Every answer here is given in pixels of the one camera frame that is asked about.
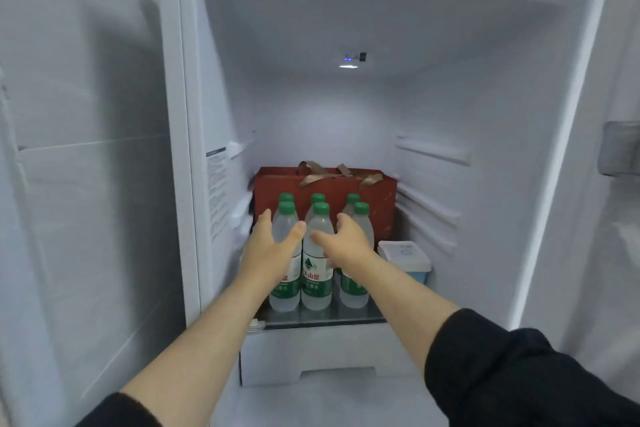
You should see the person's right hand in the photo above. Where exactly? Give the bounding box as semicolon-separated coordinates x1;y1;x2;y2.
310;213;376;273

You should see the person's left hand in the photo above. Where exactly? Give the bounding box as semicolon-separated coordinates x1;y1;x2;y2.
240;209;307;288

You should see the person's right forearm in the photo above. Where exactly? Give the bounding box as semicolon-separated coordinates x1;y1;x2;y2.
345;253;461;375

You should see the person's left forearm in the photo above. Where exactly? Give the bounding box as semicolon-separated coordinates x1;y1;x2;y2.
120;267;281;427

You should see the group of green-capped water bottles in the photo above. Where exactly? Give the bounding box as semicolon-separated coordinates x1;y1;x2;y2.
269;193;376;313

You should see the red gift box gold ribbon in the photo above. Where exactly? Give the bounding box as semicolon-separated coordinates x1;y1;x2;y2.
251;160;398;248

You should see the glass refrigerator shelf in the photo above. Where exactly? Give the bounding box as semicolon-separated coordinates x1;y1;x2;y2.
256;292;389;331

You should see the white container with blue base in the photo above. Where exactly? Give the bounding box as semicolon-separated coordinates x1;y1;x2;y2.
377;241;432;285

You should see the white printed label sticker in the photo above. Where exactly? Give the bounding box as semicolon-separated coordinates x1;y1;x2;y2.
205;147;230;243

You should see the white crisper drawer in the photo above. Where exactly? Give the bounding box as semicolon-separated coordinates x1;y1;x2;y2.
239;321;422;388

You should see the white refrigerator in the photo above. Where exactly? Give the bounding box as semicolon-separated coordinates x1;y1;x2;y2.
155;0;616;427

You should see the black right sleeve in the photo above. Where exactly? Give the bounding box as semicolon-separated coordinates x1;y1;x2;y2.
424;308;640;427

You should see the black sleeve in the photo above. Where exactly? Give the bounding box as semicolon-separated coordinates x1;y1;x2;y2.
75;392;163;427
424;308;640;427

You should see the black left sleeve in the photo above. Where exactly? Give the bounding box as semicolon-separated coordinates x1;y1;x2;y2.
75;392;163;427

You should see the white refrigerator door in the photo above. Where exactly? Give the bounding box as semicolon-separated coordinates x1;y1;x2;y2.
517;0;640;405

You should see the grey door shelf bin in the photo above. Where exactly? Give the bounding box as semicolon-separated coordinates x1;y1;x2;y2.
597;121;640;177

